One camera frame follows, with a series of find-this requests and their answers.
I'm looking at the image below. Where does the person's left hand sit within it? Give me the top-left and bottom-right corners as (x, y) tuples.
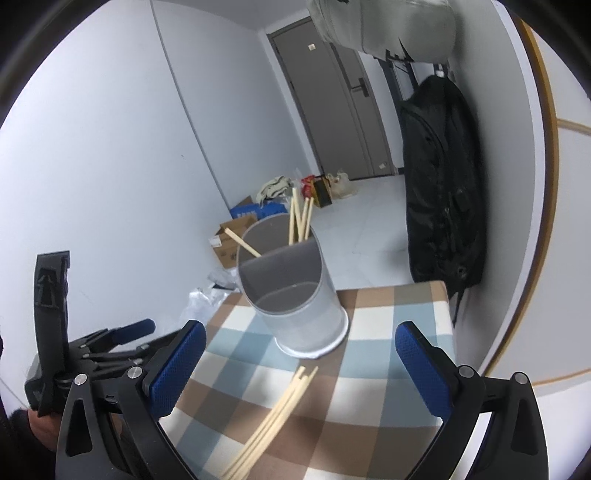
(27, 409), (61, 452)

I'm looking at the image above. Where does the checkered blue brown tablecloth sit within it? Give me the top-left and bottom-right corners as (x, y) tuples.
(161, 282), (454, 479)

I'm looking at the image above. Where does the wooden chopstick on table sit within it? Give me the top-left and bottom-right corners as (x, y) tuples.
(230, 366), (321, 480)
(221, 366), (309, 480)

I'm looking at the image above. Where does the brown cardboard box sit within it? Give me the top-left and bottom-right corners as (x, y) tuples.
(208, 214), (257, 269)

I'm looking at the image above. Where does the leaning chopstick in holder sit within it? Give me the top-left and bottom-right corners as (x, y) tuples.
(224, 227), (262, 258)

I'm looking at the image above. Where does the translucent grey utensil holder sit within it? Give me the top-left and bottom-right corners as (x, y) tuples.
(236, 213), (349, 359)

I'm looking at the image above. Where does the blue cardboard box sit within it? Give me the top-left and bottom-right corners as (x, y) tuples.
(229, 197), (287, 220)

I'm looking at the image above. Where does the black hanging garment bag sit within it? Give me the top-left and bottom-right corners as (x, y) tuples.
(399, 73), (488, 298)

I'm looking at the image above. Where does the white plastic bag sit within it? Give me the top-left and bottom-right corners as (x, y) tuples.
(325, 170), (356, 200)

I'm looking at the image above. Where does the beige cloth bag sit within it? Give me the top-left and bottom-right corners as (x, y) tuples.
(256, 176), (294, 205)

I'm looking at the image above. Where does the yellow red shopping bag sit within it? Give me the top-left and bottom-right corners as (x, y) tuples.
(301, 175), (332, 208)

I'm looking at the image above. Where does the grey door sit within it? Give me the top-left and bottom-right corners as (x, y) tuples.
(270, 18), (394, 180)

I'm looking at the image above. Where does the white hanging jacket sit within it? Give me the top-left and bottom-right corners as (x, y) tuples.
(308, 0), (457, 64)

